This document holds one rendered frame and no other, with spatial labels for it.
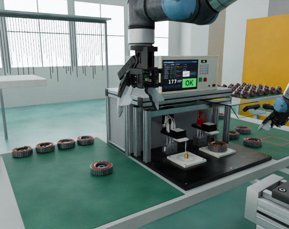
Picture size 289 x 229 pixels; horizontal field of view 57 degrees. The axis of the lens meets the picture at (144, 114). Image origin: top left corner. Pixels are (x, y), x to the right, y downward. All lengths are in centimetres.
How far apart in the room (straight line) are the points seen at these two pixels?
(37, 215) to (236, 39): 737
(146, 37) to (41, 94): 696
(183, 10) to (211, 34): 480
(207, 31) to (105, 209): 471
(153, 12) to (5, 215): 88
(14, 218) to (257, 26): 491
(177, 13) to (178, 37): 902
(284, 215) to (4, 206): 98
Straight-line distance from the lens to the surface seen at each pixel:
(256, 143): 182
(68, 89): 779
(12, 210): 118
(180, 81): 149
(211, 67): 166
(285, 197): 66
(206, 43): 544
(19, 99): 755
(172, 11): 67
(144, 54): 73
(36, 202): 120
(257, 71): 531
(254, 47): 537
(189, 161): 142
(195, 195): 120
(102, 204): 111
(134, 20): 74
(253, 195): 76
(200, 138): 168
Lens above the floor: 133
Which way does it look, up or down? 13 degrees down
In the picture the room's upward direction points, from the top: straight up
